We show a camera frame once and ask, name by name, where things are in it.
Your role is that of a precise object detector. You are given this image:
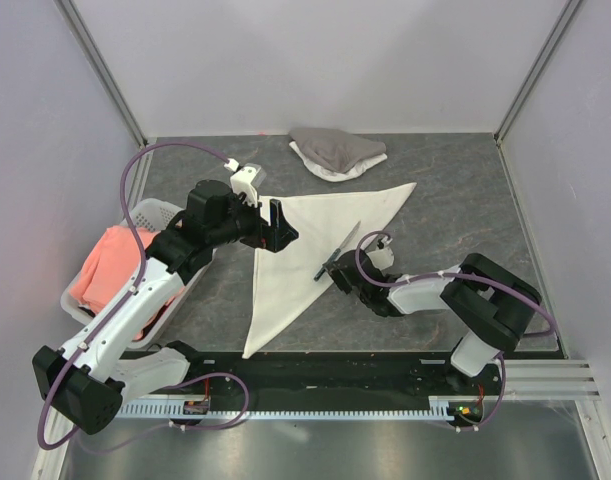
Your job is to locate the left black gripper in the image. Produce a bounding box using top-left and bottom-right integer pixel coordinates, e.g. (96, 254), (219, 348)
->
(209, 188), (298, 253)

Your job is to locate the green handled knife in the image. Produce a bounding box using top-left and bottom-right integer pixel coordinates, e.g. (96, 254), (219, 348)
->
(313, 221), (361, 282)

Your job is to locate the white cloth napkin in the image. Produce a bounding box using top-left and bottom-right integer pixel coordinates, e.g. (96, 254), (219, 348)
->
(242, 182), (416, 359)

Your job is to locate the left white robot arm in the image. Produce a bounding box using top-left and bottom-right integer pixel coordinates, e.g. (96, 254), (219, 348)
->
(32, 180), (299, 435)

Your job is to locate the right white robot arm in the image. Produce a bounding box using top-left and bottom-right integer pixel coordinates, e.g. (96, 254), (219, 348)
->
(325, 249), (542, 394)

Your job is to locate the white folded cloth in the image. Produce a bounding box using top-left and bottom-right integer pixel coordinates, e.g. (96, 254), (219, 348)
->
(289, 142), (389, 182)

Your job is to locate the grey folded cloth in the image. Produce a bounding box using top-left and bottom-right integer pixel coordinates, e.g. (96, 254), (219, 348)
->
(289, 127), (386, 173)

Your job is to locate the pink cloth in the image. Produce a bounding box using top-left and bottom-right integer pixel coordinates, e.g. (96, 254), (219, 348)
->
(67, 224), (186, 341)

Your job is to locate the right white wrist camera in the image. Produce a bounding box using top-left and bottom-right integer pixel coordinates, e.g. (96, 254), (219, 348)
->
(367, 237), (395, 270)

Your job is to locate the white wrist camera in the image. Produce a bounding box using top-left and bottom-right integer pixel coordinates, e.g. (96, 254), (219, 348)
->
(225, 158), (266, 208)
(367, 237), (395, 270)

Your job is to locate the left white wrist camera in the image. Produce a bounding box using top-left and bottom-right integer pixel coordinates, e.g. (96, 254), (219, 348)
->
(225, 158), (266, 208)

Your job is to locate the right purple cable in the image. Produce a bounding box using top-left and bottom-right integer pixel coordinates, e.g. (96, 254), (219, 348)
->
(354, 229), (560, 361)

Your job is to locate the purple cable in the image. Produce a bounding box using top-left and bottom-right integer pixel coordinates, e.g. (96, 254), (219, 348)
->
(354, 229), (560, 361)
(37, 140), (239, 451)

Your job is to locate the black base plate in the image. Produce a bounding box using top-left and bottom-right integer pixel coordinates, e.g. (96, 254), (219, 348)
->
(184, 351), (501, 413)

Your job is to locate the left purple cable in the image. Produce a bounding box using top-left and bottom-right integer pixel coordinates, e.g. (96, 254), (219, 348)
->
(37, 140), (239, 451)

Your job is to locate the white cable duct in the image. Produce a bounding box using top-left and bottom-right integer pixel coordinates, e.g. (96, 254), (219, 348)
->
(116, 394), (470, 422)

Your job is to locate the left aluminium frame post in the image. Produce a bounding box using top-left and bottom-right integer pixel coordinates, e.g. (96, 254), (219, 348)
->
(54, 0), (148, 147)

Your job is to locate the aluminium frame post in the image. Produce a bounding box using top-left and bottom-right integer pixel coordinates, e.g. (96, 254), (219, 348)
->
(493, 0), (585, 147)
(54, 0), (148, 147)

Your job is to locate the right aluminium frame post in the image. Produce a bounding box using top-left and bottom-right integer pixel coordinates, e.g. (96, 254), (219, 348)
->
(493, 0), (585, 147)

